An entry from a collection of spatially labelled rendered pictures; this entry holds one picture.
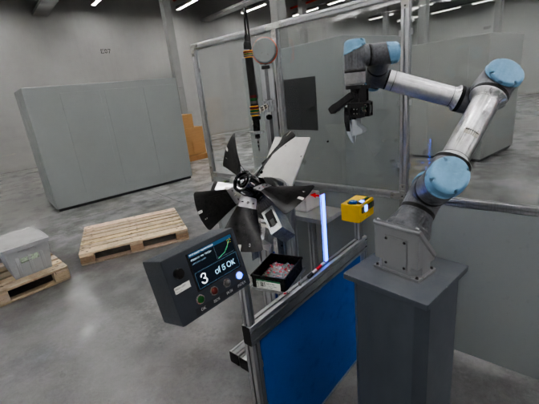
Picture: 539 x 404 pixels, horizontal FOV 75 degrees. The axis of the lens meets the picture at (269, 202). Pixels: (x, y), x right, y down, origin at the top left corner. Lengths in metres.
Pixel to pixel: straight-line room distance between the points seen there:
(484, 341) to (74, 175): 6.30
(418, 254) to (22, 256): 3.67
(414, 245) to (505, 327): 1.23
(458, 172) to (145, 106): 6.56
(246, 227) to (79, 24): 12.82
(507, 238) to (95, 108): 6.33
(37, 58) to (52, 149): 7.10
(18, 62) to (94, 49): 2.25
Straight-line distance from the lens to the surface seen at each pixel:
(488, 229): 2.12
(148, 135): 7.30
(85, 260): 4.43
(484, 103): 1.36
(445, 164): 1.17
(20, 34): 13.77
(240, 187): 1.78
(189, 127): 9.84
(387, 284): 1.25
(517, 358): 2.46
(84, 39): 14.09
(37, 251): 4.20
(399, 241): 1.24
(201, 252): 1.02
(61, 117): 6.91
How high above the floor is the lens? 1.65
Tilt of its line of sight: 18 degrees down
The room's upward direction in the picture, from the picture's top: 6 degrees counter-clockwise
